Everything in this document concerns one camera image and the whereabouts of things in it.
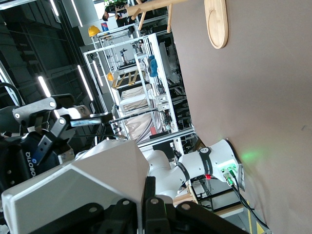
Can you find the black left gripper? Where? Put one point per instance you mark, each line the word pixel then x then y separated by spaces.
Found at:
pixel 14 165

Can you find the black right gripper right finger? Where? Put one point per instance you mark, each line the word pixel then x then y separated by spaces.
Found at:
pixel 170 219

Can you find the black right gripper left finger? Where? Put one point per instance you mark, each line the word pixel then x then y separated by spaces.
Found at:
pixel 109 219

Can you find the white faceted cup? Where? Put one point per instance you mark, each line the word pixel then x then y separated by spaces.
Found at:
pixel 85 182

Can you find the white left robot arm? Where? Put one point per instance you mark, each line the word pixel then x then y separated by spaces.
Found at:
pixel 214 158

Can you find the wooden cup rack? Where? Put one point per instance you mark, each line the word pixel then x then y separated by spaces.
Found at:
pixel 217 22

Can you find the white ceiling light strip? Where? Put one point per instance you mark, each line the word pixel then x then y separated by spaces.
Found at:
pixel 44 86
pixel 85 83
pixel 54 7
pixel 76 12

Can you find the yellow hard hat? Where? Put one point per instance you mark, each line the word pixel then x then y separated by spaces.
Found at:
pixel 110 77
pixel 93 31

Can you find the black yellow striped panel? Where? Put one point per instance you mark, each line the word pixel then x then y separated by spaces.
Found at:
pixel 126 79

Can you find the blue cloth bundle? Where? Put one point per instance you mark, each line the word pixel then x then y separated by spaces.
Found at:
pixel 153 67

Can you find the person in black clothes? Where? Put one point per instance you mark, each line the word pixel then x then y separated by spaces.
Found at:
pixel 105 16

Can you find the brown table cover sheet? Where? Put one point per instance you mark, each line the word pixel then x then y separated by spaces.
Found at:
pixel 268 97

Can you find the wooden top black frame cart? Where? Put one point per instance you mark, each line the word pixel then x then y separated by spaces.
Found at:
pixel 187 198

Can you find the white metal shelving frame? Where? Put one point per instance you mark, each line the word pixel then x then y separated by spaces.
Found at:
pixel 152 45

